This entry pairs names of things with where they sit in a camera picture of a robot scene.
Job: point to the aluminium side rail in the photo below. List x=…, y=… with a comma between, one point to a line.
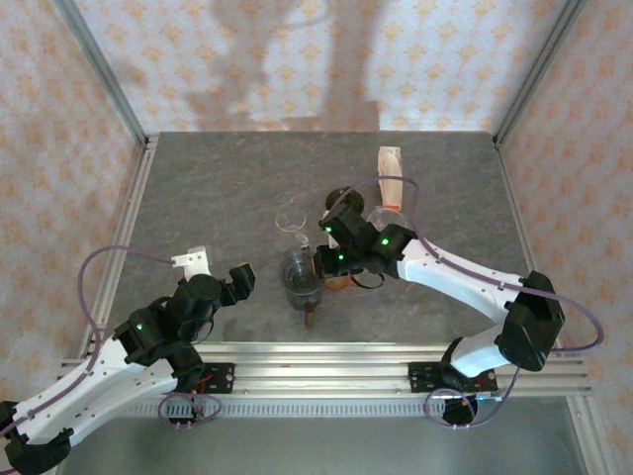
x=131, y=213

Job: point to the aluminium base beam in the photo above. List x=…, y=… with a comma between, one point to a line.
x=321, y=366

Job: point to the clear glass beaker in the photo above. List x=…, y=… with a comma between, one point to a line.
x=297, y=274

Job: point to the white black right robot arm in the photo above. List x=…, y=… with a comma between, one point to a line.
x=460, y=282

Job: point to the aluminium corner post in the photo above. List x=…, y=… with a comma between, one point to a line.
x=539, y=74
x=99, y=64

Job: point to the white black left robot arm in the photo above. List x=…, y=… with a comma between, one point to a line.
x=99, y=381

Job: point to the aluminium frame leg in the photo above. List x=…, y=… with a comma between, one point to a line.
x=588, y=435

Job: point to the white orange coffee bag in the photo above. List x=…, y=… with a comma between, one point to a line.
x=389, y=168

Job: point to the dark green glass jar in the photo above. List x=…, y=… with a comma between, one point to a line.
x=352, y=198

